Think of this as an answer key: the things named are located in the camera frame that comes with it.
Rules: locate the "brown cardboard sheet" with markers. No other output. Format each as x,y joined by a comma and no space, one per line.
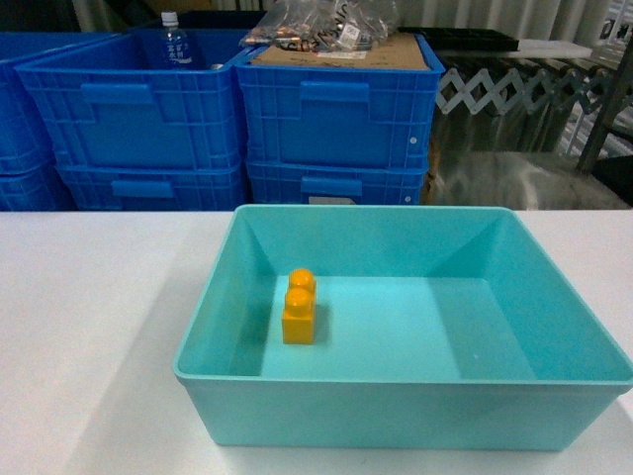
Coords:
399,51

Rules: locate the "yellow toy block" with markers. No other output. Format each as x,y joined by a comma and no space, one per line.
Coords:
299,311

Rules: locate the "blue crate upper left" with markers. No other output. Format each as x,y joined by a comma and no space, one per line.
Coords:
115,103

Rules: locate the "blue crate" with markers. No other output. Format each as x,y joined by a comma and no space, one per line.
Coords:
285,183
135,189
115,103
339,116

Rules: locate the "clear bag of parts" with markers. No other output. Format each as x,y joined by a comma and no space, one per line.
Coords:
324,26

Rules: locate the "blue crate lower right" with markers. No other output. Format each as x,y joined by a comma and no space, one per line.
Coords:
285,183

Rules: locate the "blue crate lower left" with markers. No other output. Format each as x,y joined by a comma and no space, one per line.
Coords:
135,189

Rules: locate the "grey scissor lattice conveyor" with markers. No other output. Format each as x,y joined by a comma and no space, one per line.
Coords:
531,90

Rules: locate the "blue crates far left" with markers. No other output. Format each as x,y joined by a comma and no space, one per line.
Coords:
29,180

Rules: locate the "clear water bottle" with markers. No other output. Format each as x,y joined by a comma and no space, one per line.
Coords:
174,42

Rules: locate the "light teal plastic box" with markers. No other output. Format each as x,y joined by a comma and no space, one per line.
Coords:
436,327

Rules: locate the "blue crate upper right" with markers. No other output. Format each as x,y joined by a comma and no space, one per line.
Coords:
339,116

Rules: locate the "black tray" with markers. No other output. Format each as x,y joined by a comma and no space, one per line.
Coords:
485,40

